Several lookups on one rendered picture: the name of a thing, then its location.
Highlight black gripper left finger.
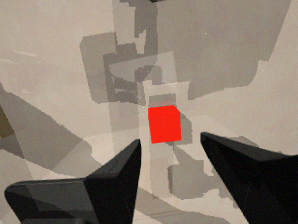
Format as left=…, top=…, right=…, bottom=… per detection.
left=4, top=139, right=141, bottom=224

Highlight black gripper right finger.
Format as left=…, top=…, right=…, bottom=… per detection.
left=200, top=132, right=298, bottom=224

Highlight red cube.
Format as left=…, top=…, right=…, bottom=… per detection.
left=148, top=105, right=181, bottom=144

